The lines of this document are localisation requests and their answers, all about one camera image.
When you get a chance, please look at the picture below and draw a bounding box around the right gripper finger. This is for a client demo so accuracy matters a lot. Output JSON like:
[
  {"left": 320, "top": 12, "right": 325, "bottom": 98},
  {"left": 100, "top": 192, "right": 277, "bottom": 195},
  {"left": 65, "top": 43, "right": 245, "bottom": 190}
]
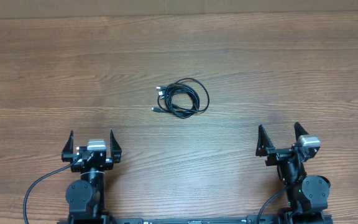
[
  {"left": 294, "top": 122, "right": 309, "bottom": 141},
  {"left": 255, "top": 124, "right": 275, "bottom": 157}
]

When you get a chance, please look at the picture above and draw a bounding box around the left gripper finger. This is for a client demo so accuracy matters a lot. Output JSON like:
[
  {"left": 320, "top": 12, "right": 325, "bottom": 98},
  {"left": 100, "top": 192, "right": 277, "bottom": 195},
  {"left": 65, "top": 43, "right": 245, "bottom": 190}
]
[
  {"left": 110, "top": 129, "right": 122, "bottom": 164},
  {"left": 62, "top": 130, "right": 74, "bottom": 162}
]

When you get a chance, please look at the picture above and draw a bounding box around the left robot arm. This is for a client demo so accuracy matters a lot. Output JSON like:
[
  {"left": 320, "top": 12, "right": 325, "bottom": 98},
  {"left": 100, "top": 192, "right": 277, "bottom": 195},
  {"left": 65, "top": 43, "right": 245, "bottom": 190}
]
[{"left": 62, "top": 132, "right": 122, "bottom": 223}]

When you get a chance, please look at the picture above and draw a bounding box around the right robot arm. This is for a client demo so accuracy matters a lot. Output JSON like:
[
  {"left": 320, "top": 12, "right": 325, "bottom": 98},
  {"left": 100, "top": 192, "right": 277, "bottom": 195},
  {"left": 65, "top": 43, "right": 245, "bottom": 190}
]
[{"left": 255, "top": 122, "right": 333, "bottom": 224}]

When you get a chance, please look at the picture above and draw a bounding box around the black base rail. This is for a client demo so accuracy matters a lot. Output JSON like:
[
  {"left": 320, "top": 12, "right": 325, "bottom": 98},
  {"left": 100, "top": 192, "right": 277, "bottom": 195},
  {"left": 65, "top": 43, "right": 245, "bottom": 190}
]
[{"left": 71, "top": 214, "right": 333, "bottom": 224}]

